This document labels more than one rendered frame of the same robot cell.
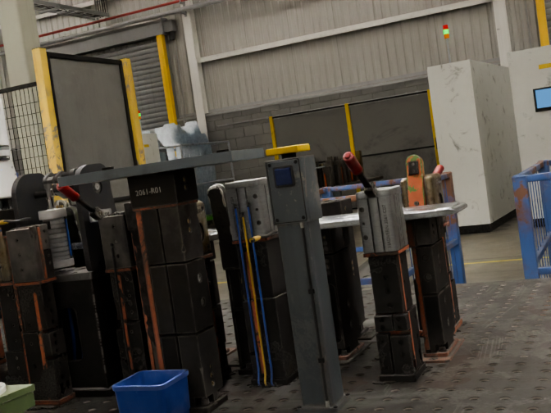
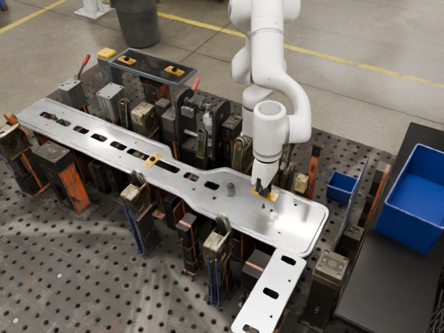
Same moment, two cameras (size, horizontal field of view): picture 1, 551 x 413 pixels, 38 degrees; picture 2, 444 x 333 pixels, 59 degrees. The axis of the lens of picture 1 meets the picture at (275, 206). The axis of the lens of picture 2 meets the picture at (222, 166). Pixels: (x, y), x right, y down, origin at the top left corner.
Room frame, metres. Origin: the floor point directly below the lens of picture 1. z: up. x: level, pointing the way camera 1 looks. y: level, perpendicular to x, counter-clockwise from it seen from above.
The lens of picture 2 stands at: (2.92, 0.70, 2.03)
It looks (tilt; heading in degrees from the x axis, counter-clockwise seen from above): 45 degrees down; 189
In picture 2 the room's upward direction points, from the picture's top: 3 degrees counter-clockwise
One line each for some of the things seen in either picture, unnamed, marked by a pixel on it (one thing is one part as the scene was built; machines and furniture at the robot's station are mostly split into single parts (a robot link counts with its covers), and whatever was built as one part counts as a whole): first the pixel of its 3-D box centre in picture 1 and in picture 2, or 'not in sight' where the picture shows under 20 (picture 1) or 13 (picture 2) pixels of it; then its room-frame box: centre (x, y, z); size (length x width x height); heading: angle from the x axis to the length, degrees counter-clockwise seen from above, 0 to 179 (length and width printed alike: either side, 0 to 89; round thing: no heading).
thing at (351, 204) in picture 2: not in sight; (350, 207); (2.21, 0.94, 1.17); 0.12 x 0.01 x 0.34; 156
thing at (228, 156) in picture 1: (160, 167); (152, 67); (1.50, 0.20, 1.16); 0.37 x 0.14 x 0.02; 66
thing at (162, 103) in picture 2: (153, 294); (169, 139); (1.66, 0.28, 0.90); 0.05 x 0.05 x 0.40; 66
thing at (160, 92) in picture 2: (178, 290); (160, 110); (1.50, 0.20, 0.92); 0.10 x 0.08 x 0.45; 66
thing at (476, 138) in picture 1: (479, 127); not in sight; (10.41, -2.75, 1.22); 2.40 x 0.54 x 2.45; 152
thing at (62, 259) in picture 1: (77, 279); (205, 147); (1.75, 0.45, 0.94); 0.18 x 0.13 x 0.49; 66
